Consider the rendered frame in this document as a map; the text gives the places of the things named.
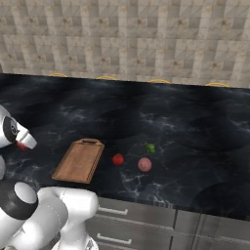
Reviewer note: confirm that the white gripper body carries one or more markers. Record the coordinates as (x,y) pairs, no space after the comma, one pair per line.
(26,138)

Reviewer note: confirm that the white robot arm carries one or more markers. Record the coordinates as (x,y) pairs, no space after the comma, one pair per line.
(49,215)

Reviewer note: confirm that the wooden cutting board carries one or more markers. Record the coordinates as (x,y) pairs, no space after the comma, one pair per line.
(79,161)

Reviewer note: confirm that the red tomato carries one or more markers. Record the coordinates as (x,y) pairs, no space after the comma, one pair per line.
(118,159)

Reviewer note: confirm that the pink onion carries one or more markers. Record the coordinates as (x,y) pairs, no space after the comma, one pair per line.
(144,164)

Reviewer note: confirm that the yellow stool seat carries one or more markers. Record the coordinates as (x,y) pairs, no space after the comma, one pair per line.
(106,77)
(217,84)
(58,74)
(159,81)

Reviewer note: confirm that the grey drawer front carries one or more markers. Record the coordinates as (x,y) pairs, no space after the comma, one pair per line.
(146,213)
(146,236)

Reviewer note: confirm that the grey cupboard door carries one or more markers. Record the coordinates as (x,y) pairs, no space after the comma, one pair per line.
(215,232)

